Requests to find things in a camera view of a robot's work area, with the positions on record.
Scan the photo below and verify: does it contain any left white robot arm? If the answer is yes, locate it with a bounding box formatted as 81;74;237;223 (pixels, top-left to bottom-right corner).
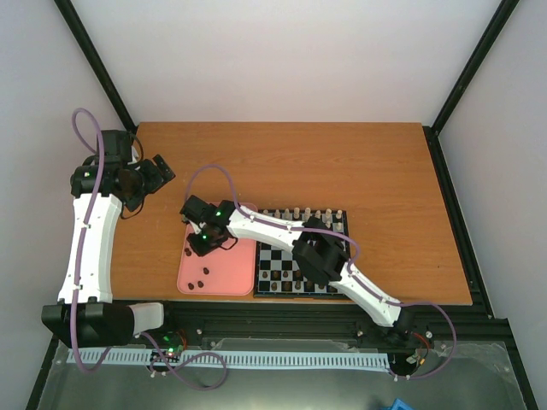
41;130;178;349

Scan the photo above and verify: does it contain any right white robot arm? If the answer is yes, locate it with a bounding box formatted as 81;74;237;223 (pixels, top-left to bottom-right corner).
179;196;414;345

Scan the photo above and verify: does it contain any black white chess board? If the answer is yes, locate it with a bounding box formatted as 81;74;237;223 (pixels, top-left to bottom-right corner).
254;208;349;300

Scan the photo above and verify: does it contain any pink plastic tray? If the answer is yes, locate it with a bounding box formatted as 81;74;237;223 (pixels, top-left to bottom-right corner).
177;225;256;297

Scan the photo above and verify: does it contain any blue object at bottom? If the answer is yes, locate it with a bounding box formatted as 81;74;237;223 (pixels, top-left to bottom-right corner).
381;399;414;410

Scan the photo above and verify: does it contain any light blue cable duct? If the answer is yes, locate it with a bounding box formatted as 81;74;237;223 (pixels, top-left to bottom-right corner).
66;346;391;372

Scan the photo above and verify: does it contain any left black frame post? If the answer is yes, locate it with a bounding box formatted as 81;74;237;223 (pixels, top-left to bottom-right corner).
54;0;138;132

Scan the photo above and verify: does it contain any black frame post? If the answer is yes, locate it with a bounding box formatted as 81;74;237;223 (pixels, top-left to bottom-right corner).
430;0;521;133
54;0;138;132

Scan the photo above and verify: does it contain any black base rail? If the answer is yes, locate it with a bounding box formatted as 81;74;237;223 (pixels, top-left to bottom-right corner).
151;302;516;352

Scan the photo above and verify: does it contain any right black frame post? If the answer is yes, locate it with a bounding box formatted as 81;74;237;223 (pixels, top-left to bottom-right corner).
430;0;521;133

